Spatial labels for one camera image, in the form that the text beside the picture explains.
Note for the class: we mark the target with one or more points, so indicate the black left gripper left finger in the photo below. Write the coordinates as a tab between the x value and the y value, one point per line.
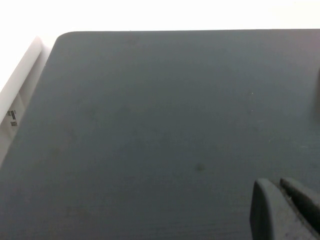
267	215

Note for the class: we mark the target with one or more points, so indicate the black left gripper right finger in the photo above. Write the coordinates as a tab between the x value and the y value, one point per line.
306	200

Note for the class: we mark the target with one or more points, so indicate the small grey metal bracket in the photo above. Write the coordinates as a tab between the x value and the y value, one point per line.
12	117

